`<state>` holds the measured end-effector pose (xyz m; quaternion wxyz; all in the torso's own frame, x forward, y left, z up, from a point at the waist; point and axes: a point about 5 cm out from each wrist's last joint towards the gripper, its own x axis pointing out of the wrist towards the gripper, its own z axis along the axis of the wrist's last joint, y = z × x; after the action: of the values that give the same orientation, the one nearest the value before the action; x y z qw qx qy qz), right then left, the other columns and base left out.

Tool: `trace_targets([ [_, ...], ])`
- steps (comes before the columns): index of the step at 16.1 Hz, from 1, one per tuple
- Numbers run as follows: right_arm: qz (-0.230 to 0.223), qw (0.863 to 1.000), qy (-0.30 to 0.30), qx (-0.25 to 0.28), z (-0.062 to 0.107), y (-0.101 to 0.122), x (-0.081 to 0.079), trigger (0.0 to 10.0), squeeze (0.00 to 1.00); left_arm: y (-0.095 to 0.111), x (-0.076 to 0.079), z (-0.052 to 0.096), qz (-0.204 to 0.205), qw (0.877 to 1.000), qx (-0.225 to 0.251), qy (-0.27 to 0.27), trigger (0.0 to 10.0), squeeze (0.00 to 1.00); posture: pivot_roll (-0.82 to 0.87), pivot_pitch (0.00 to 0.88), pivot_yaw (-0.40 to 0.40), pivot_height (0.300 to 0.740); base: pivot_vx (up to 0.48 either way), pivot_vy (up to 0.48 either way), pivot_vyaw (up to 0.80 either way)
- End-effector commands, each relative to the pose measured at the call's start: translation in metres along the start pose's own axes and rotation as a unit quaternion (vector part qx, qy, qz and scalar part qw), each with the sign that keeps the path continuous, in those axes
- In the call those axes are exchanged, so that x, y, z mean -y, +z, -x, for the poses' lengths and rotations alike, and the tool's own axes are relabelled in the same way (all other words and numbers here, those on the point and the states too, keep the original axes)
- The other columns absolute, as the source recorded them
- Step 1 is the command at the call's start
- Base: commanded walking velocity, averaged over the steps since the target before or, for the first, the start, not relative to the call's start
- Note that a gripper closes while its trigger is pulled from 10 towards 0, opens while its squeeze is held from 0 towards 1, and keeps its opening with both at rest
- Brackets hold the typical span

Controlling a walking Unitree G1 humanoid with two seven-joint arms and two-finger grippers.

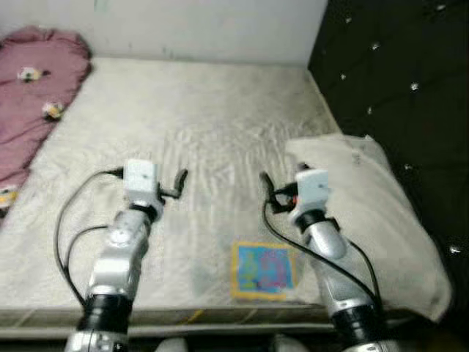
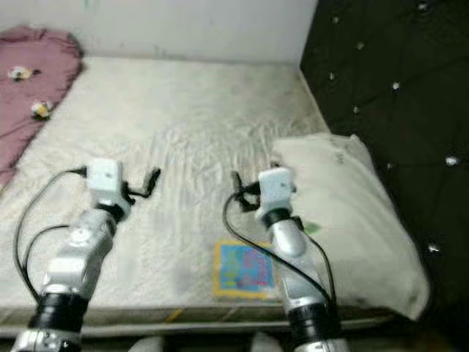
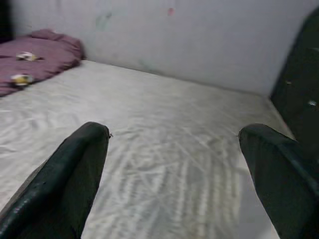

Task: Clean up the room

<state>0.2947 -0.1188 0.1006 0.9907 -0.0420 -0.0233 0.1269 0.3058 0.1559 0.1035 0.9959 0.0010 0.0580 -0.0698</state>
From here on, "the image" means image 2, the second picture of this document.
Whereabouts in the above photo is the colourful children's picture book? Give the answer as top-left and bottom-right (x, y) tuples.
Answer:
(214, 241), (276, 298)

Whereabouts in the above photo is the grey quilted mattress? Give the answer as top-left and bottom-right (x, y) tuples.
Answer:
(0, 57), (411, 328)

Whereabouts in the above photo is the off-white pillow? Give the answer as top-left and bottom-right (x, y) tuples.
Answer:
(271, 133), (432, 320)

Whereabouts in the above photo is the black tufted headboard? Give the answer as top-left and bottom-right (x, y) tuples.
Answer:
(300, 0), (469, 323)

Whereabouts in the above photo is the pink duvet with duck prints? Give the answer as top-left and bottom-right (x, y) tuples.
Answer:
(0, 26), (83, 188)

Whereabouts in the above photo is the silver robot right leg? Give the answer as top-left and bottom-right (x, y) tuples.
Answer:
(249, 334), (281, 352)

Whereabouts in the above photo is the silver robot leg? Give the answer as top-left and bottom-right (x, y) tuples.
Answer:
(249, 334), (281, 352)
(136, 337), (166, 352)

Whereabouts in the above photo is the silver robot left leg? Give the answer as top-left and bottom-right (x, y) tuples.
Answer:
(136, 337), (166, 352)

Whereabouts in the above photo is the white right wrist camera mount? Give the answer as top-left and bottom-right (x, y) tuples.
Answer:
(256, 167), (295, 213)

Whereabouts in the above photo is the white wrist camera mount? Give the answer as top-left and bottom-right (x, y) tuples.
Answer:
(86, 158), (124, 208)
(256, 167), (295, 213)

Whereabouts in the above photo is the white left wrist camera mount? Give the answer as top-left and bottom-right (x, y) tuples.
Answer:
(86, 158), (124, 208)

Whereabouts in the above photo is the short black left arm cable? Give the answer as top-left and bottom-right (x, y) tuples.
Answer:
(27, 224), (75, 287)

